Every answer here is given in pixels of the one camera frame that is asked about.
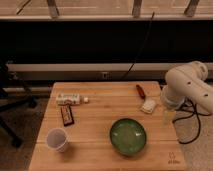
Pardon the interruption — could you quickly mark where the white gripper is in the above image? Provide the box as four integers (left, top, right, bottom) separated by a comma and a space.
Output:
161, 85, 184, 125

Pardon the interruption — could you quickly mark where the green ceramic bowl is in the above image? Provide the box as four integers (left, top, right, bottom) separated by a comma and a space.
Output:
109, 118, 147, 156

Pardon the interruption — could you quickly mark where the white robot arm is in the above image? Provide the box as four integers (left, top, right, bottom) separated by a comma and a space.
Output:
161, 61, 213, 125

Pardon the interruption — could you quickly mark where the white wrapped packet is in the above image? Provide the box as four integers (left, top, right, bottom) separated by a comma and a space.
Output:
140, 99, 157, 114

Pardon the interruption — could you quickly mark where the brown chocolate bar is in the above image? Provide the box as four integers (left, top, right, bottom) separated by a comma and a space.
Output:
61, 105, 74, 126

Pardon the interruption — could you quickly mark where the white plastic cup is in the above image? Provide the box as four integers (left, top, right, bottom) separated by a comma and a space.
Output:
46, 128, 69, 152

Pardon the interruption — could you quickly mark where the black office chair base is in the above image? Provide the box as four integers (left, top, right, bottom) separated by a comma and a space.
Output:
0, 63, 37, 148

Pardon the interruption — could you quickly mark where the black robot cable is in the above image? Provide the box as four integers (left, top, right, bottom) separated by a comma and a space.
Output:
172, 99, 213, 145

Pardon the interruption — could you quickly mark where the grey wall rail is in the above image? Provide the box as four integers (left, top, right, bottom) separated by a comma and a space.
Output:
5, 61, 213, 82

